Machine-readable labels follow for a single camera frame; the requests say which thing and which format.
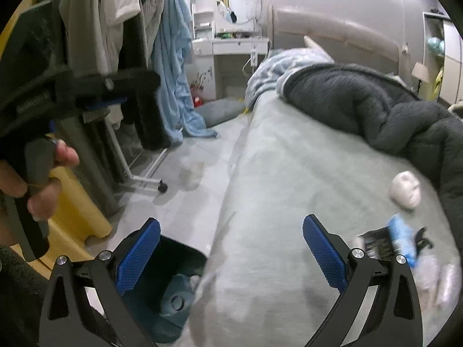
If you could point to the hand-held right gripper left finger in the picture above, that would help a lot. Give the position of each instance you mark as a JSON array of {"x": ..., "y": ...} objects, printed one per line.
[{"x": 139, "y": 256}]

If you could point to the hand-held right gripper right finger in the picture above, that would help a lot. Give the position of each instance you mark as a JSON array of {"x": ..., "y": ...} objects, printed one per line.
[{"x": 323, "y": 256}]

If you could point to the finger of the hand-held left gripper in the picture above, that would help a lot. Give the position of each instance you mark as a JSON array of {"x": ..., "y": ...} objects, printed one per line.
[
  {"x": 126, "y": 84},
  {"x": 105, "y": 104}
]

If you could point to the dark blue waste bin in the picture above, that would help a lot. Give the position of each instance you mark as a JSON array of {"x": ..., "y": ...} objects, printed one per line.
[{"x": 173, "y": 296}]

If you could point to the black printed wrapper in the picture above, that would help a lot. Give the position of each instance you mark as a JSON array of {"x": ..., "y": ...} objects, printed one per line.
[{"x": 378, "y": 242}]

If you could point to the blue snack packet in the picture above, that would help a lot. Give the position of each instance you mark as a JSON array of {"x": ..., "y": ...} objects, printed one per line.
[{"x": 399, "y": 235}]

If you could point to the clear plastic bag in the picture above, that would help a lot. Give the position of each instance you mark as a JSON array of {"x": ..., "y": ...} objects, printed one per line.
[{"x": 430, "y": 271}]

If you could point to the person's left hand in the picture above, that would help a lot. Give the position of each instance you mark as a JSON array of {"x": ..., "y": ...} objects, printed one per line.
[{"x": 45, "y": 198}]

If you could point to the black fuzzy hanging garment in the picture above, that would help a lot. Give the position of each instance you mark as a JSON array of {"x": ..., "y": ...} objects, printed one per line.
[{"x": 153, "y": 123}]

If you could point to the light blue towel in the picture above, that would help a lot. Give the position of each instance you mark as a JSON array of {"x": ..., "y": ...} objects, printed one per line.
[{"x": 173, "y": 61}]

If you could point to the small red item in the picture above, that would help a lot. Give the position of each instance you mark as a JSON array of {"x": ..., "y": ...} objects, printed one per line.
[{"x": 197, "y": 102}]

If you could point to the white clothes rack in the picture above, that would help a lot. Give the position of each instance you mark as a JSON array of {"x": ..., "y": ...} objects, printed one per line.
[{"x": 144, "y": 182}]

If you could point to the yellow plastic stool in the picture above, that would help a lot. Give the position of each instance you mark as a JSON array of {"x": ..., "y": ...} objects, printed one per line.
[{"x": 79, "y": 209}]

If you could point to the white hanging shirt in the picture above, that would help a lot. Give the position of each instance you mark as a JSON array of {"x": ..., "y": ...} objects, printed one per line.
[{"x": 123, "y": 0}]

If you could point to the bed with grey sheet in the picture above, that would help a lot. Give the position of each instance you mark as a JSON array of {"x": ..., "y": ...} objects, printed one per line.
[{"x": 289, "y": 170}]

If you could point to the clear plastic cup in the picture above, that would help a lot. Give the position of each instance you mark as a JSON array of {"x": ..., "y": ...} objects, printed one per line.
[{"x": 191, "y": 177}]

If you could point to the grey floor cushion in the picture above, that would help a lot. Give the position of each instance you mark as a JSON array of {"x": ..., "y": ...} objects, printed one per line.
[{"x": 220, "y": 110}]

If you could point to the black clip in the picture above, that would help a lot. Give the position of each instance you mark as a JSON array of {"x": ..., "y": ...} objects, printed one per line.
[{"x": 421, "y": 240}]

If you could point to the white crumpled cloth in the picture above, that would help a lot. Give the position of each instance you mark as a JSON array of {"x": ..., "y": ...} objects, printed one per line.
[{"x": 405, "y": 189}]

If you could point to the white vanity desk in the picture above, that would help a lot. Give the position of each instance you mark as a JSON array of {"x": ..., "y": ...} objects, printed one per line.
[{"x": 231, "y": 47}]

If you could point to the blue white patterned blanket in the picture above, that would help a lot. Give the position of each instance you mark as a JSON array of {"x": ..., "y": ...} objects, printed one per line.
[{"x": 267, "y": 72}]

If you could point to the round mirror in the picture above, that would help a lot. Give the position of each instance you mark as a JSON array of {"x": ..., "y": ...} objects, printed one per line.
[{"x": 242, "y": 0}]

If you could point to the dark grey fleece blanket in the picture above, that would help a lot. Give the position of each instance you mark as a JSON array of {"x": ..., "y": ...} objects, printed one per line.
[{"x": 361, "y": 104}]

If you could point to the beige pillow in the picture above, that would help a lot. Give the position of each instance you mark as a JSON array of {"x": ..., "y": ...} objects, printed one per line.
[{"x": 314, "y": 45}]

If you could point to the beige table lamp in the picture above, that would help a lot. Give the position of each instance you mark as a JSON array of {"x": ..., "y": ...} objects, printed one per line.
[{"x": 420, "y": 71}]

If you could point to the yellow hanging item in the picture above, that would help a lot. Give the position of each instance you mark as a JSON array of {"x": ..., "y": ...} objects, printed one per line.
[{"x": 439, "y": 77}]

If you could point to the beige padded headboard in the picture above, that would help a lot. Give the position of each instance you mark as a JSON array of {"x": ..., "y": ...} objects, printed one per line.
[{"x": 343, "y": 29}]

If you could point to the white wardrobe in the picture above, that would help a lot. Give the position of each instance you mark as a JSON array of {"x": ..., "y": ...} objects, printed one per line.
[{"x": 452, "y": 61}]

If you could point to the teal ball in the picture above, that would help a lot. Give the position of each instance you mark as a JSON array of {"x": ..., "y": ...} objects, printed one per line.
[{"x": 436, "y": 45}]

